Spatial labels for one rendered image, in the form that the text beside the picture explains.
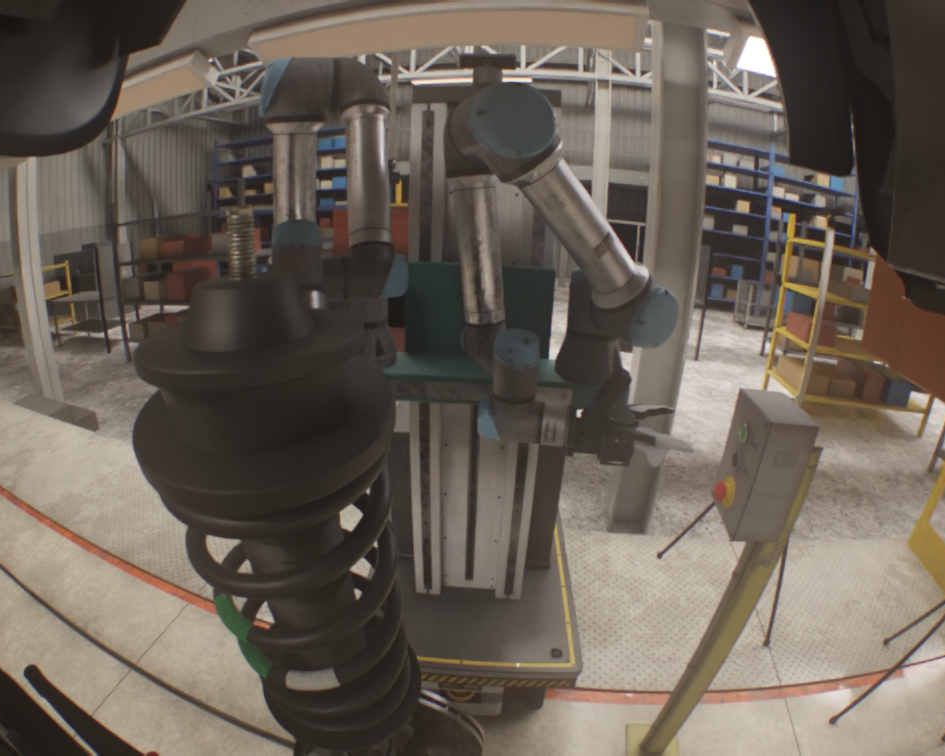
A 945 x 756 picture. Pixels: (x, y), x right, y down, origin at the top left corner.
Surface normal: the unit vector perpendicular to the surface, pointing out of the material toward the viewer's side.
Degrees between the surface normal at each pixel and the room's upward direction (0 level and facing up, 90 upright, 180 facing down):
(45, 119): 89
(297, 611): 58
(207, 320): 70
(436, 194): 90
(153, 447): 8
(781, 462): 90
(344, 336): 0
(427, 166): 90
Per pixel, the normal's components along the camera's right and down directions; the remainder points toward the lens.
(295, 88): 0.34, 0.49
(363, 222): -0.11, 0.01
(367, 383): 0.05, -0.88
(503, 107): 0.28, 0.26
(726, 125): -0.19, 0.33
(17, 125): 0.98, 0.10
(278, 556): 0.11, -0.21
